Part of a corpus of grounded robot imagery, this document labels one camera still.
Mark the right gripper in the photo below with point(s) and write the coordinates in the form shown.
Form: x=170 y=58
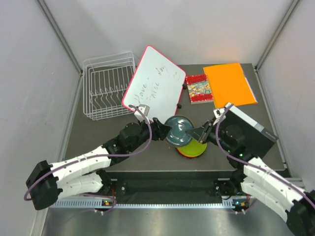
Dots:
x=198 y=133

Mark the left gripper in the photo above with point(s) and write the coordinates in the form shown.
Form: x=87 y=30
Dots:
x=159 y=130

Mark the lime green plate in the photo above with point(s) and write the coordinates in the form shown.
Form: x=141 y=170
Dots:
x=196 y=145

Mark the dark green plate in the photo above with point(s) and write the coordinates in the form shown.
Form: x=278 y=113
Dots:
x=177 y=136

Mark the orange plate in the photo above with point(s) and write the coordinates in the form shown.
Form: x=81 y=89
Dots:
x=190 y=153

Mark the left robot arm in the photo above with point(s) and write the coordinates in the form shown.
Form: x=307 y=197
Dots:
x=86 y=173

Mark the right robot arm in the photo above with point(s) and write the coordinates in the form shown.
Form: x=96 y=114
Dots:
x=294 y=205

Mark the red patterned paperback book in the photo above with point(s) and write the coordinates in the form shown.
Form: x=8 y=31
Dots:
x=199 y=89

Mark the pink framed whiteboard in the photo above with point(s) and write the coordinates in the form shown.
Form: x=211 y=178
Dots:
x=157 y=83

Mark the orange folder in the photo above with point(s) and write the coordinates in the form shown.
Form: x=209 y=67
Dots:
x=229 y=85

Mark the black box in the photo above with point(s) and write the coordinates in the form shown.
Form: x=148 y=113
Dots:
x=258 y=139

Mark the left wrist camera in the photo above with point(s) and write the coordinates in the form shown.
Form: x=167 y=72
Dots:
x=142 y=111

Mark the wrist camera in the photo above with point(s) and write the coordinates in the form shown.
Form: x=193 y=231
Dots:
x=142 y=111
x=218 y=113

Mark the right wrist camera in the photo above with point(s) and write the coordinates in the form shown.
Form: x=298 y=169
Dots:
x=218 y=113

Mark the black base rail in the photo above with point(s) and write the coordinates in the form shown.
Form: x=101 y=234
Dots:
x=170 y=187

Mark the white wire dish rack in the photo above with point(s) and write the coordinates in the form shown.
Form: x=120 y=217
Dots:
x=105 y=81

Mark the grey cable duct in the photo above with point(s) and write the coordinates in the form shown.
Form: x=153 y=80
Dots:
x=106 y=203

